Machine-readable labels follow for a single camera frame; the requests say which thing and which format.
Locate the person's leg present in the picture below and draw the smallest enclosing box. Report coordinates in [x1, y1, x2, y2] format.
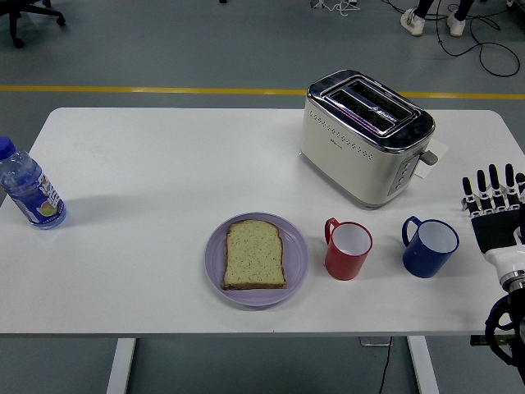
[453, 0, 477, 21]
[413, 0, 436, 20]

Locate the blue enamel cup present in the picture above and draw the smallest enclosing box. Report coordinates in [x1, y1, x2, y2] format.
[401, 215, 460, 279]

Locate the blue-capped water bottle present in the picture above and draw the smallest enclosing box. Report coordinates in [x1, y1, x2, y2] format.
[0, 136, 68, 230]

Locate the person's white shoe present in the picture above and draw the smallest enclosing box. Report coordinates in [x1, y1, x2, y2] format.
[399, 7, 426, 37]
[445, 10, 467, 38]

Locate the grey table control box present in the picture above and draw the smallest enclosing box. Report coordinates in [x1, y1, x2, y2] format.
[358, 336, 393, 348]

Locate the cream and chrome toaster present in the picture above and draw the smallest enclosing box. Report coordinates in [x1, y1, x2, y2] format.
[298, 68, 440, 210]

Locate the white table leg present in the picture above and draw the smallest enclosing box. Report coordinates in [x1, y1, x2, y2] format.
[407, 336, 440, 394]
[105, 338, 137, 394]

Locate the metal toast rack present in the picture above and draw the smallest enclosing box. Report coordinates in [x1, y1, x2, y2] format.
[459, 180, 525, 218]

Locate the purple round plate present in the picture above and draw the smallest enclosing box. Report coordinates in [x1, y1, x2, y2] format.
[204, 211, 310, 309]

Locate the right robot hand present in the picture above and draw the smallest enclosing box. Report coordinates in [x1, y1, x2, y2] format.
[461, 163, 525, 283]

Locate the red enamel cup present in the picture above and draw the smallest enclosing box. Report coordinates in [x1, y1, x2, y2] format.
[323, 217, 374, 282]

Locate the green circuit board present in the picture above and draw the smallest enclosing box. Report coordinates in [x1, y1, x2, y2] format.
[469, 335, 514, 346]

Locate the slice of toast bread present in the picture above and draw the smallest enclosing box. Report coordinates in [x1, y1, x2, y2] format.
[221, 219, 287, 291]

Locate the black cable under table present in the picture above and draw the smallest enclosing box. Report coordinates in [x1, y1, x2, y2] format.
[377, 336, 394, 394]

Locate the black office chair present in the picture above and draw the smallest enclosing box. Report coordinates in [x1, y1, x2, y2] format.
[0, 0, 66, 49]

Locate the black floor cable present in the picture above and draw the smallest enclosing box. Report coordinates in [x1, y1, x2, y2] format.
[434, 0, 522, 78]

